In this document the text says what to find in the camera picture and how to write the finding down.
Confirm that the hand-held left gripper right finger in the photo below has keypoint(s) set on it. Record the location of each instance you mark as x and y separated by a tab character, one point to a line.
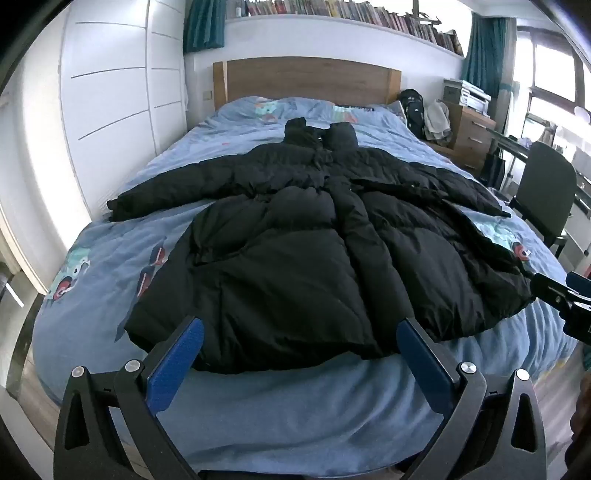
425	364

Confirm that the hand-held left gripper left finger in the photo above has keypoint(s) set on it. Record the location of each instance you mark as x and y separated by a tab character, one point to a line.
178	360

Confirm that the bed with blue printed duvet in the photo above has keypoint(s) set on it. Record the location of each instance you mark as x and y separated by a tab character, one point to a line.
277	415

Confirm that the beige cloth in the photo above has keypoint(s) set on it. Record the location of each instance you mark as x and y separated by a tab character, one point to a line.
437	121

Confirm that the glass desk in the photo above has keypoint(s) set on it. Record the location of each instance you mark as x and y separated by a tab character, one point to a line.
512	144

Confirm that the row of books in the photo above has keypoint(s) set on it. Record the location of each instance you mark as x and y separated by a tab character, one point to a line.
351	11

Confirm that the black backpack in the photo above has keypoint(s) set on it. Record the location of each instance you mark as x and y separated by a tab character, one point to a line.
412	110

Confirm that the wooden drawer chest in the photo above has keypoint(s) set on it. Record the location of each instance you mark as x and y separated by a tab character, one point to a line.
471	138

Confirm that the white wardrobe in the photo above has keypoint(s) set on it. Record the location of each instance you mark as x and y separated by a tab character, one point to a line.
115	92

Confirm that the white printer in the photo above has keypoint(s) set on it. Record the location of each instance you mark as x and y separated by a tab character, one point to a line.
466	96

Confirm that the wooden headboard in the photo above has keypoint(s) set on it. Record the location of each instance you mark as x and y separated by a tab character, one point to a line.
300	78

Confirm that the dark grey chair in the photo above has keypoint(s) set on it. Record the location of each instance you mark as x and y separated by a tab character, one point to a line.
549	184

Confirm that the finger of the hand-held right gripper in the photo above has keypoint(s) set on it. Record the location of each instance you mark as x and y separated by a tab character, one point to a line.
579	325
551	288

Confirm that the black puffer coat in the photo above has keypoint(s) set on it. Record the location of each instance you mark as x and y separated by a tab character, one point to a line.
300	258

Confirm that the teal curtain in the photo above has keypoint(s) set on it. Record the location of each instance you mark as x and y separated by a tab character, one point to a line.
203	25
485	50

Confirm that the black bag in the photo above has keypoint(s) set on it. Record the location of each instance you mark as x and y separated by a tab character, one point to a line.
495	168

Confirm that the window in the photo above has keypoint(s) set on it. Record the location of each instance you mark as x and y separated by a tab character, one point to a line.
554	69

